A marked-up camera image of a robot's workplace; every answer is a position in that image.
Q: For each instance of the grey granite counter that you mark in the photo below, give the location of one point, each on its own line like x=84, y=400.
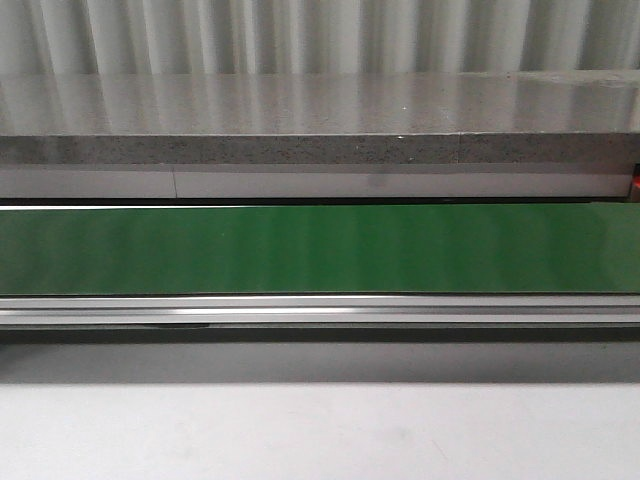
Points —
x=218, y=138

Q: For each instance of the green conveyor belt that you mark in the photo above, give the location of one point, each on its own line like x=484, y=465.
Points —
x=533, y=272

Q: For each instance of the white pleated curtain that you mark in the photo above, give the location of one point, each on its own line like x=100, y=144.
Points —
x=264, y=37

